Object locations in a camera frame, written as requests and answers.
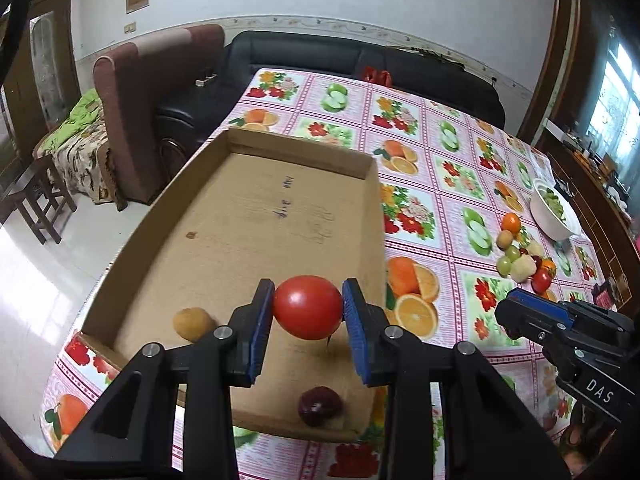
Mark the red bag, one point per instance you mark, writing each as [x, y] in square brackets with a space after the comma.
[377, 76]

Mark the window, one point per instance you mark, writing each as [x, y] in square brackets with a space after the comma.
[620, 95]

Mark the black sofa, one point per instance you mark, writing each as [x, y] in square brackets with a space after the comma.
[300, 50]

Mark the brown counter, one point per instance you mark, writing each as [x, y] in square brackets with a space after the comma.
[600, 195]

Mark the patterned chair cover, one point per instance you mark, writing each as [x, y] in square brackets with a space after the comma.
[85, 170]

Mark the fruit-print tablecloth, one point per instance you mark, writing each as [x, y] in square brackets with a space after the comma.
[450, 260]

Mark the red jar with cork lid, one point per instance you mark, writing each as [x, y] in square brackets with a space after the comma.
[607, 292]

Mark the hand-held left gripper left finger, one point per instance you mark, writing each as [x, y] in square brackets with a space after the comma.
[260, 332]

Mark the brown kiwi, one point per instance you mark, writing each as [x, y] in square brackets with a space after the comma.
[192, 323]
[505, 238]

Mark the orange persimmon with leaf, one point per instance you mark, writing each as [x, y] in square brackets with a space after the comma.
[550, 266]

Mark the red green apple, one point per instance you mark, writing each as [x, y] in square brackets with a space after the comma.
[541, 281]

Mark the white power strip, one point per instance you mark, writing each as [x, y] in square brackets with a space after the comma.
[206, 80]

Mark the wooden door frame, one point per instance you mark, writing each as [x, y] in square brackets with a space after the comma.
[560, 50]

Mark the dark red plum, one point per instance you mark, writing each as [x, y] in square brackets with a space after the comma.
[320, 406]

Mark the green floral blanket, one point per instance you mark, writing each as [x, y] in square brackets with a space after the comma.
[80, 115]

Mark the pale peeled fruit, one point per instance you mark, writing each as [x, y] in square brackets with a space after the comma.
[522, 268]
[534, 247]

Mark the small green fruit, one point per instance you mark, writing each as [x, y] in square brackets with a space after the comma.
[513, 251]

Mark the green lettuce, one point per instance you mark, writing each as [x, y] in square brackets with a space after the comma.
[552, 202]

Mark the white bowl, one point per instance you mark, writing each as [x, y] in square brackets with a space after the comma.
[547, 226]

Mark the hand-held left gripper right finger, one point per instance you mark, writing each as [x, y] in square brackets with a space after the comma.
[356, 335]

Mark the brown armchair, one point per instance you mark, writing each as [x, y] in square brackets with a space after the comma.
[140, 110]

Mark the green tomato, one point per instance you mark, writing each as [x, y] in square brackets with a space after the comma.
[503, 265]

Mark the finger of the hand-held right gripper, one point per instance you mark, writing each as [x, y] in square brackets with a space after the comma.
[525, 322]
[542, 302]

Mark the wooden glass-panel door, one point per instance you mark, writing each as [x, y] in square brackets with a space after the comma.
[45, 60]

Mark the orange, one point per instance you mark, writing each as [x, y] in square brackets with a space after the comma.
[511, 222]

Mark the cardboard box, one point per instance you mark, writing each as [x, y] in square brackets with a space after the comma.
[225, 220]

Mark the red tomato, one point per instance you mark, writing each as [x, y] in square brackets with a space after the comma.
[307, 307]

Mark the wooden stool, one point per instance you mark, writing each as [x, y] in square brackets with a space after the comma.
[40, 195]

